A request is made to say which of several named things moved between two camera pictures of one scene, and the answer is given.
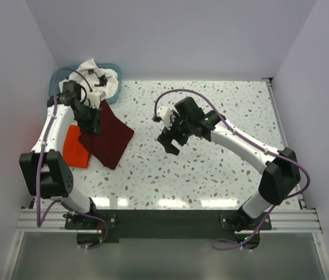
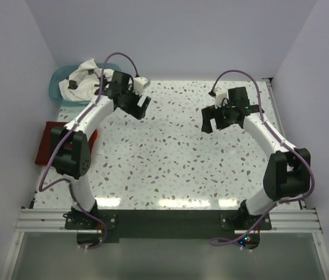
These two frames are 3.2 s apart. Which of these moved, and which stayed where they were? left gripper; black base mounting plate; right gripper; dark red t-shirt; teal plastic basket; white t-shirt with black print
Moved: left gripper; right gripper; dark red t-shirt
Stayed: white t-shirt with black print; teal plastic basket; black base mounting plate
